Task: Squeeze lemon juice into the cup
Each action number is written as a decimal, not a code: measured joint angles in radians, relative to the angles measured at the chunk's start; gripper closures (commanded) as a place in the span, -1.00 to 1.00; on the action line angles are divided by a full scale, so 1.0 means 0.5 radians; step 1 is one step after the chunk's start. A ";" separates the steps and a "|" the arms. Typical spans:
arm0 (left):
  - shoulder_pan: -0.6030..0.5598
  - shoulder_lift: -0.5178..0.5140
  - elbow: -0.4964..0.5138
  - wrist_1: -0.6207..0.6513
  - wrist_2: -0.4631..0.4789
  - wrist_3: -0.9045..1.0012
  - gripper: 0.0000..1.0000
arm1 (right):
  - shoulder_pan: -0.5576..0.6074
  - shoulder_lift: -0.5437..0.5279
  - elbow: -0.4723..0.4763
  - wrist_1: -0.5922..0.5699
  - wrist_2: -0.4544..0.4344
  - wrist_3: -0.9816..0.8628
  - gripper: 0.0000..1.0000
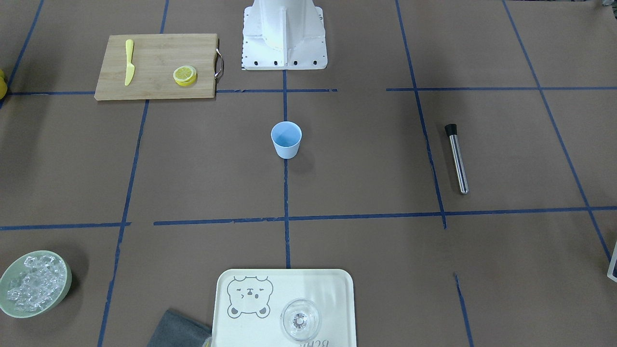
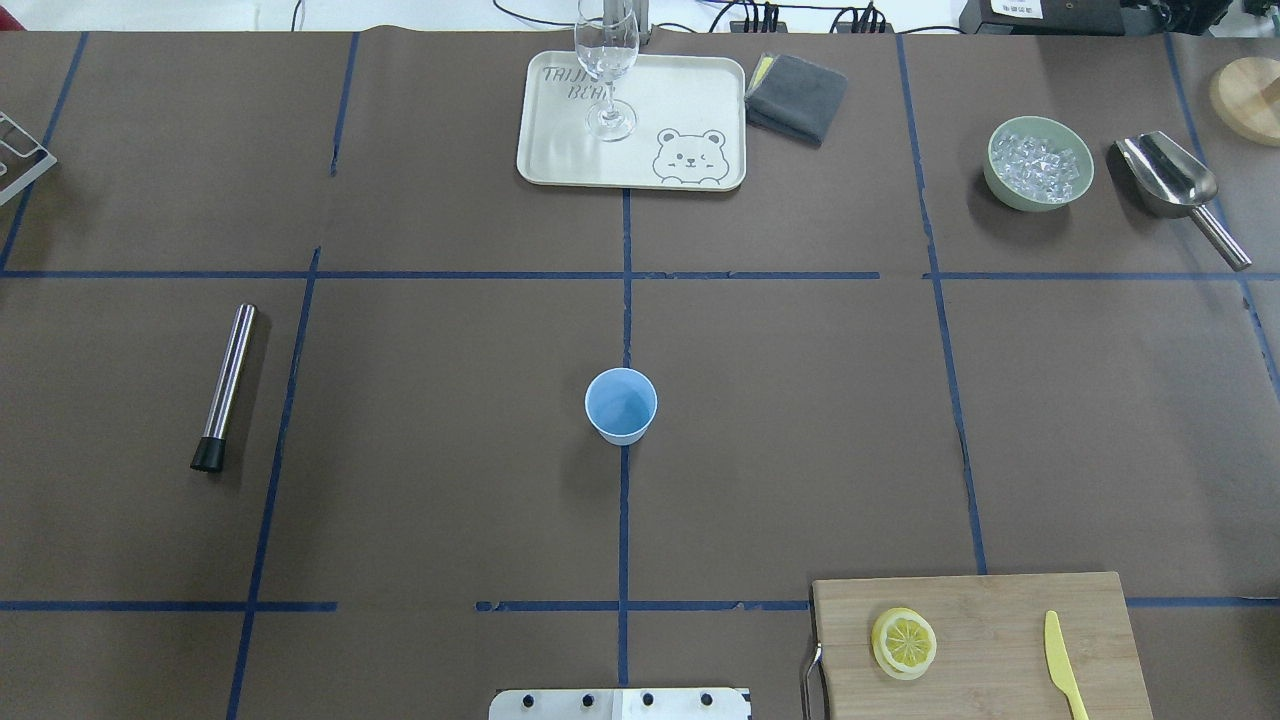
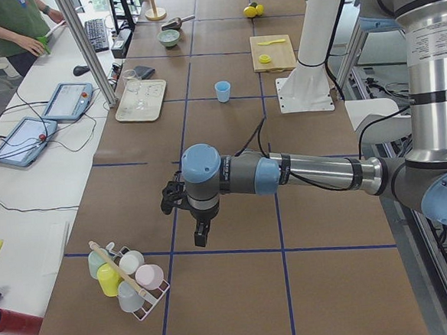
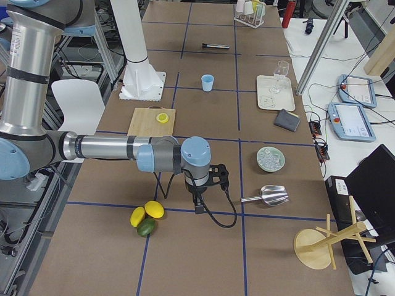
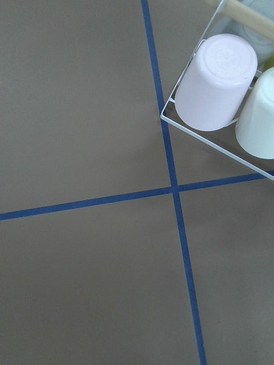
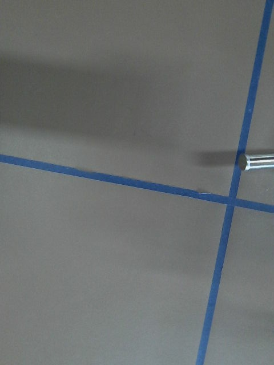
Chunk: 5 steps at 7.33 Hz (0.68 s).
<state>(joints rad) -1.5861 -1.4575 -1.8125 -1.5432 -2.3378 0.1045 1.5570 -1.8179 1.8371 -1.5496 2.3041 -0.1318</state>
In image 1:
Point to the yellow lemon slice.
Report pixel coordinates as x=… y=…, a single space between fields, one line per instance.
x=185 y=75

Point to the light blue plastic cup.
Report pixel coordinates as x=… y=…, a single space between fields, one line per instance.
x=286 y=137

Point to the whole yellow lemon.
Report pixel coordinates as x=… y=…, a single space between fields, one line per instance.
x=3 y=85

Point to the cream bear serving tray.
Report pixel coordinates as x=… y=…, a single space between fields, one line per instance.
x=249 y=303

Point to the clear wine glass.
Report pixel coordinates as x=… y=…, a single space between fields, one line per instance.
x=300 y=320

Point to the steel muddler black tip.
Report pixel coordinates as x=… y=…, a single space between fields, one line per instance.
x=452 y=134

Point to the bamboo cutting board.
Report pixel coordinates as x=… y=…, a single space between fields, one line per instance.
x=155 y=57

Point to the grey folded cloth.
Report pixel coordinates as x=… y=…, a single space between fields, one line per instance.
x=176 y=330

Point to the yellow plastic knife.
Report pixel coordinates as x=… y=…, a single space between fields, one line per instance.
x=130 y=67

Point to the green bowl of ice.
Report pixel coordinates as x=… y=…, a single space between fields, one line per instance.
x=34 y=284

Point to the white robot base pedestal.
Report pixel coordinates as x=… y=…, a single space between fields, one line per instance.
x=283 y=35

